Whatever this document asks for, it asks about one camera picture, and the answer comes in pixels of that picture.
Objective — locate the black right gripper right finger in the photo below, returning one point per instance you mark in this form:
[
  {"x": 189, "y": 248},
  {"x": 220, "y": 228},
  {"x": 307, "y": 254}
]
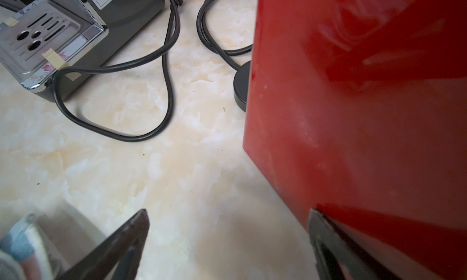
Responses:
[{"x": 338, "y": 256}]

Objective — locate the red capsule coffee machine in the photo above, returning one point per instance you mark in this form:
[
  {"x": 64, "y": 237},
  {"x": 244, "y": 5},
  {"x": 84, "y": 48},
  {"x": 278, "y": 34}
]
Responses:
[{"x": 358, "y": 109}]

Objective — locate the grey steel coffee machine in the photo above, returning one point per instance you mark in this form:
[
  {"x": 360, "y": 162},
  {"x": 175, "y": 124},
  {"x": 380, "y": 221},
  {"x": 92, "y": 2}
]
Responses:
[{"x": 43, "y": 35}]

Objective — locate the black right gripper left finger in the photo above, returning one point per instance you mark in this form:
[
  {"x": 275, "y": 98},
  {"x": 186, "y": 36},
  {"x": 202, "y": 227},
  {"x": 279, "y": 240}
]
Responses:
[{"x": 120, "y": 254}]

